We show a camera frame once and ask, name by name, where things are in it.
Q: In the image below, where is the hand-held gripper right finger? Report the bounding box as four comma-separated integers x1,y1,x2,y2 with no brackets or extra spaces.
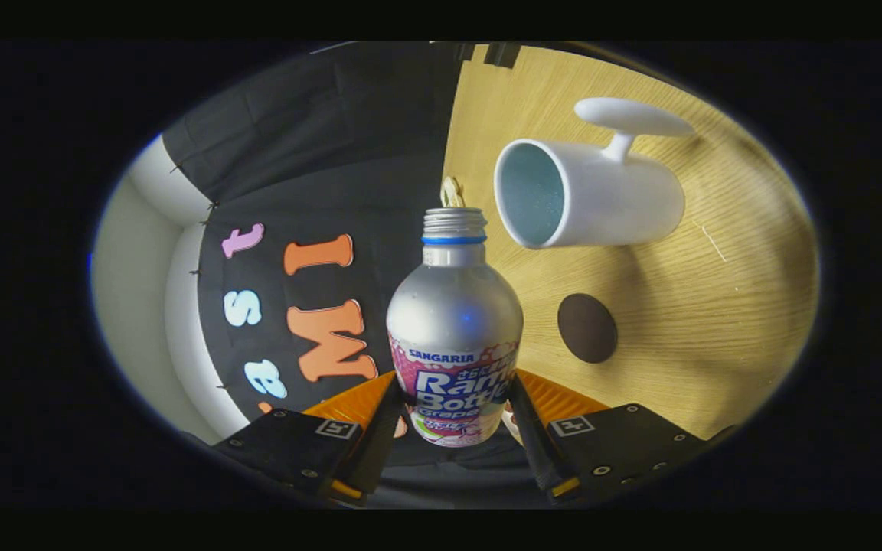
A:
507,369,721,503

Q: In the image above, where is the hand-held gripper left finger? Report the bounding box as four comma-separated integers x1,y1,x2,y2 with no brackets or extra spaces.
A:
211,373,411,507

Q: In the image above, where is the dark round coaster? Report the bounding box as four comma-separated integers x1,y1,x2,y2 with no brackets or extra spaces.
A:
557,293,619,364

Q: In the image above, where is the silver juice bottle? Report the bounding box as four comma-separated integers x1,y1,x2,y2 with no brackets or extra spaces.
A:
386,207,524,448

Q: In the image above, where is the white cup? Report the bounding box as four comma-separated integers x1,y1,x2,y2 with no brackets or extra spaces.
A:
493,97,698,250

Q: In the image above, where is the wooden table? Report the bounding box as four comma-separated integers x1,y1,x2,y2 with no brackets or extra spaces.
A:
441,44,821,441

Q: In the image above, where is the black backdrop cloth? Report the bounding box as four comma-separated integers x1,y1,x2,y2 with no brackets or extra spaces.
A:
162,42,557,507

